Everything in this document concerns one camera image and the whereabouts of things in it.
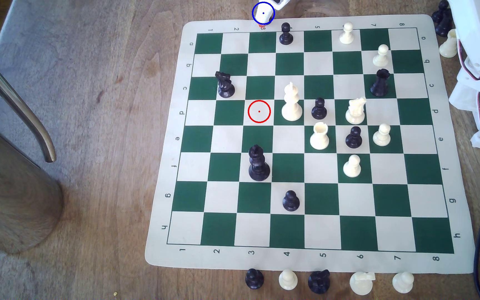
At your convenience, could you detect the green and cream chess mat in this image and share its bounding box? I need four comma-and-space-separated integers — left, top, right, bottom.
144, 14, 478, 274

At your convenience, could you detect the white pawn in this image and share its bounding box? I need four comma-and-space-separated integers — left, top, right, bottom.
372, 44, 390, 68
373, 123, 392, 147
339, 22, 355, 45
279, 269, 298, 291
343, 154, 362, 178
392, 272, 415, 294

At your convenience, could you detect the black knight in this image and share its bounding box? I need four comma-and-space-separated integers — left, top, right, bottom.
215, 71, 236, 99
308, 269, 331, 295

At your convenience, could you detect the white king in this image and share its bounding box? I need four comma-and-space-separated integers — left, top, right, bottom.
281, 82, 303, 122

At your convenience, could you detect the black rook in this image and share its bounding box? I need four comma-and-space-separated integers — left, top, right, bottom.
370, 69, 391, 98

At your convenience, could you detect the white knight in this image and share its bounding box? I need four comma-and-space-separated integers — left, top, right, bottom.
349, 272, 376, 296
345, 98, 367, 125

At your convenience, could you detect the white rook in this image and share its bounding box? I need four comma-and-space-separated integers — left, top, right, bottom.
439, 29, 459, 58
309, 122, 330, 151

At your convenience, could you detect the black queen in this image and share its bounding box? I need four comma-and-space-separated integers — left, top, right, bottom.
248, 144, 271, 182

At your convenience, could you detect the stainless steel jug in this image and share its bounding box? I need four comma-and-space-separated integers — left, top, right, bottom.
0, 51, 65, 255

